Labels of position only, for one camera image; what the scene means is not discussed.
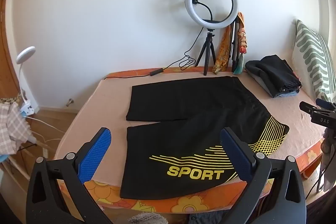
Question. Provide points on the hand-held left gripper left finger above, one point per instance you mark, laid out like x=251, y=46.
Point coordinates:
x=95, y=154

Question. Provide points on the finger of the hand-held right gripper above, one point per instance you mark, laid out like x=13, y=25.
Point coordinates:
x=326, y=104
x=309, y=108

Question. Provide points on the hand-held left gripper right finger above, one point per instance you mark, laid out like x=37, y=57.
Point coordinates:
x=233, y=154

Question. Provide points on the black pants with yellow print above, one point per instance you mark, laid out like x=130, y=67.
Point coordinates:
x=189, y=119

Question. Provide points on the green and white patterned pillow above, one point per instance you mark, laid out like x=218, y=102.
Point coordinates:
x=312, y=61

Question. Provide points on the pile of dark folded clothes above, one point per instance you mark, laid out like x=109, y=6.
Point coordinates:
x=275, y=74

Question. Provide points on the pink bed blanket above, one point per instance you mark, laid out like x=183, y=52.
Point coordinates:
x=105, y=98

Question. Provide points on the metal door stopper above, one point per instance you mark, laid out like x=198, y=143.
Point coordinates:
x=70, y=102

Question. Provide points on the teal cloth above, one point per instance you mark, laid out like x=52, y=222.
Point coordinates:
x=239, y=66

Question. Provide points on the grey knitted cloth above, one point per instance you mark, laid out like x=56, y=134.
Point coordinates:
x=148, y=218

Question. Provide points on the checked cloth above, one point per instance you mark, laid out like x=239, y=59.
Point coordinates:
x=14, y=127

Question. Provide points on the colourful fabric doll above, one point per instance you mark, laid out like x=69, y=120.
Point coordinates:
x=242, y=40

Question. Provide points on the folded black tripod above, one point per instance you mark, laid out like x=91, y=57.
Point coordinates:
x=233, y=50

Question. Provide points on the orange patterned scarf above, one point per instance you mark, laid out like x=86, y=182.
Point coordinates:
x=223, y=53

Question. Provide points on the white clip lamp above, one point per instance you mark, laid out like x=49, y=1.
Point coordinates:
x=25, y=52

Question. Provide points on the wooden door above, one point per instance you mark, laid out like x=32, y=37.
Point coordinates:
x=5, y=43

